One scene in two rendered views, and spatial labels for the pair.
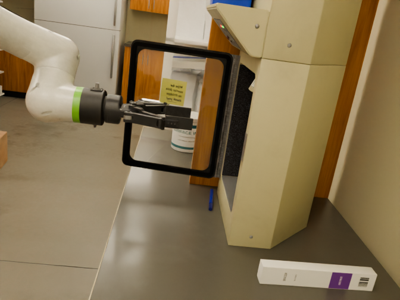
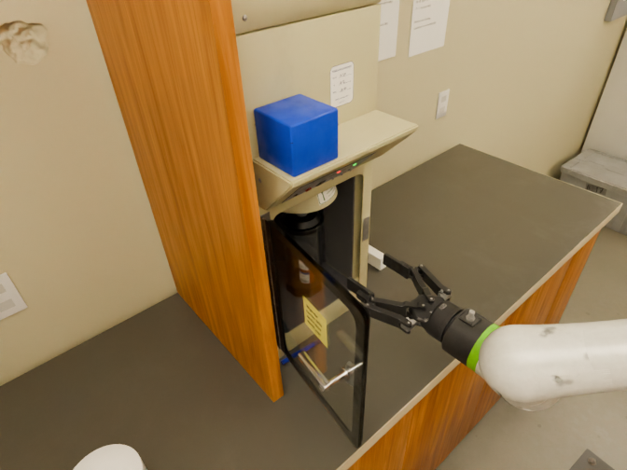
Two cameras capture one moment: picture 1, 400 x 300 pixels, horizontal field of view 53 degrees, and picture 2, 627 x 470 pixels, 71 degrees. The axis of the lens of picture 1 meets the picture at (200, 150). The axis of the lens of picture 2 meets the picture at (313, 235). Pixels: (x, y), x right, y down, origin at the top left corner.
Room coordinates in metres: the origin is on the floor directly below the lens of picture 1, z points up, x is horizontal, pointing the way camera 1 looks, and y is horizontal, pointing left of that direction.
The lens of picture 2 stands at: (1.52, 0.56, 1.87)
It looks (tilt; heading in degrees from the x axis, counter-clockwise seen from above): 37 degrees down; 236
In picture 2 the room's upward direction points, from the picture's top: 3 degrees counter-clockwise
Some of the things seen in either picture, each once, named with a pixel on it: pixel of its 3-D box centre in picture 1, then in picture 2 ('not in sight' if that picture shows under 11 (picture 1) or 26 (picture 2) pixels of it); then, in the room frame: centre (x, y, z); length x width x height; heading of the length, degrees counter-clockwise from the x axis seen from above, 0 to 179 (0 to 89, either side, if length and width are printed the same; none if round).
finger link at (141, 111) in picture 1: (146, 116); (421, 288); (0.98, 0.15, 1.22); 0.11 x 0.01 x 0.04; 63
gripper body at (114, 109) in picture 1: (124, 110); (433, 313); (1.01, 0.21, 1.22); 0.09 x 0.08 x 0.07; 96
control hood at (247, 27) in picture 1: (230, 28); (340, 164); (1.06, -0.03, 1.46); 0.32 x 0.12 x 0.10; 5
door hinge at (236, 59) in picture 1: (226, 119); (275, 288); (1.21, -0.07, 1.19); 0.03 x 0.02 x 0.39; 5
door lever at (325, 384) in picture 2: not in sight; (322, 366); (1.25, 0.17, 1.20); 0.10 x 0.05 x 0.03; 88
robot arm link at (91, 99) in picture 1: (94, 105); (467, 334); (1.01, 0.28, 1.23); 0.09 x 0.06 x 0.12; 6
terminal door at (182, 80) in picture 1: (174, 111); (313, 337); (1.22, 0.09, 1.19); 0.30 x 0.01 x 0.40; 88
